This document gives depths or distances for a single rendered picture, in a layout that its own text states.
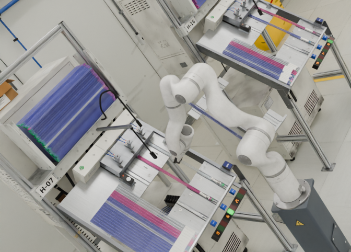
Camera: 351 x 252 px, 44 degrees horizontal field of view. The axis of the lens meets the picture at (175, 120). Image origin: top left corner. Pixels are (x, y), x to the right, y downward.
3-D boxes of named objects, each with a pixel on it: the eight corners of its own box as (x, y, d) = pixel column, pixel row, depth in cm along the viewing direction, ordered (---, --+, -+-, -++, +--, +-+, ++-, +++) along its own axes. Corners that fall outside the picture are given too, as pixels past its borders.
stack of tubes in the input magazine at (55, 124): (117, 98, 250) (88, 61, 239) (58, 162, 224) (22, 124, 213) (105, 100, 260) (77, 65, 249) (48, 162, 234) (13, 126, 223)
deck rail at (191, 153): (235, 180, 250) (237, 174, 245) (233, 182, 249) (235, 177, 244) (133, 121, 268) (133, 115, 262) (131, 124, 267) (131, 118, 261)
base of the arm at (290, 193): (313, 177, 211) (297, 150, 203) (306, 208, 199) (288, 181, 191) (278, 182, 223) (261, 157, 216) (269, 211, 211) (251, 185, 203)
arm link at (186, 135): (184, 153, 229) (193, 141, 234) (188, 141, 218) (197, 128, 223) (171, 146, 231) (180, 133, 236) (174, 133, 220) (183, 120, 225)
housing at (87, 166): (137, 127, 266) (137, 114, 255) (86, 189, 241) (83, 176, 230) (126, 122, 268) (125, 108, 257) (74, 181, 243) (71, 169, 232)
